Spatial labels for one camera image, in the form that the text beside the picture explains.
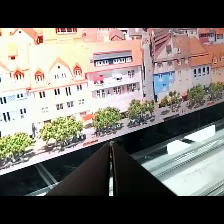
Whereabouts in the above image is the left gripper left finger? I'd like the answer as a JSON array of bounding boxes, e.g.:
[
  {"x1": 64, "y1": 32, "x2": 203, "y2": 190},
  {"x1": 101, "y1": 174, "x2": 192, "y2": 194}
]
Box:
[{"x1": 46, "y1": 141, "x2": 112, "y2": 197}]

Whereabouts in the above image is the silver frame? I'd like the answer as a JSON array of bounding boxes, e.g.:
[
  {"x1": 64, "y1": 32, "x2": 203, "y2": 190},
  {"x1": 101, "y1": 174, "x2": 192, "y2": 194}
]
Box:
[{"x1": 24, "y1": 122, "x2": 224, "y2": 197}]

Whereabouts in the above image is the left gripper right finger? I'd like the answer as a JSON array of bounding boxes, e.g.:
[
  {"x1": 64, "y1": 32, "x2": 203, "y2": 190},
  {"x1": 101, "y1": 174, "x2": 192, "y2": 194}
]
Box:
[{"x1": 110, "y1": 141, "x2": 177, "y2": 197}]

